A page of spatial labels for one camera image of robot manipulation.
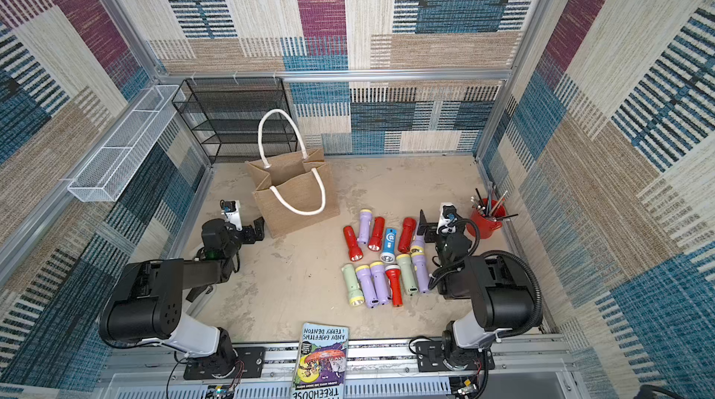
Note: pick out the black wire shelf rack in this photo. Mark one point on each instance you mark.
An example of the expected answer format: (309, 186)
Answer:
(223, 114)

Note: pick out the red pen cup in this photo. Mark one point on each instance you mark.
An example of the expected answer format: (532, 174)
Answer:
(488, 212)

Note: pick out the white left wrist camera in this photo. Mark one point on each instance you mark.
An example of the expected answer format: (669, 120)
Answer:
(230, 210)

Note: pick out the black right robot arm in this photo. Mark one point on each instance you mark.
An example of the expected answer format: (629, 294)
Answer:
(505, 296)

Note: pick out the green flashlight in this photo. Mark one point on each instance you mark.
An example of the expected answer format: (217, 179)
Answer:
(354, 293)
(407, 274)

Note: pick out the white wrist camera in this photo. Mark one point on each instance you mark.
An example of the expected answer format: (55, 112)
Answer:
(448, 217)
(230, 210)

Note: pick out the brown jute tote bag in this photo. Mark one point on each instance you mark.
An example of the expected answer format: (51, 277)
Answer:
(293, 190)

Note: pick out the blue flashlight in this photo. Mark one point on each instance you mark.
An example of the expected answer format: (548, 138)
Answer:
(388, 254)

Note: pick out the red flashlight lower row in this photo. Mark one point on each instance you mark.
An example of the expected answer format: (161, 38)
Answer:
(393, 274)

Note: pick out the white mesh wall basket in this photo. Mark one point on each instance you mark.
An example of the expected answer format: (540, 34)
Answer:
(109, 171)

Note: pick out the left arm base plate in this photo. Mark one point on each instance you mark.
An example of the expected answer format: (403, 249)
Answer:
(244, 362)

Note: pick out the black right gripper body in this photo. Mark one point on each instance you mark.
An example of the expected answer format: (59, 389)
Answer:
(436, 237)

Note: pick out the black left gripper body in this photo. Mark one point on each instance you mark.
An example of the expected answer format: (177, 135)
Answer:
(249, 232)

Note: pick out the purple flashlight upper row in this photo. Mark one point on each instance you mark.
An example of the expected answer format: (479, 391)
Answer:
(365, 224)

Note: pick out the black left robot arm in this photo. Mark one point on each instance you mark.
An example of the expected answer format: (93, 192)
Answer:
(145, 307)

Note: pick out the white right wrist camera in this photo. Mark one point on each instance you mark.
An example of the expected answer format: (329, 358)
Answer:
(448, 217)

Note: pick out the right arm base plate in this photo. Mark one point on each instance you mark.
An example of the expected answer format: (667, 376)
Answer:
(435, 356)

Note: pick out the colourful treehouse book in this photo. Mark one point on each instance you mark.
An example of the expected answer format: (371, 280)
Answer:
(321, 363)

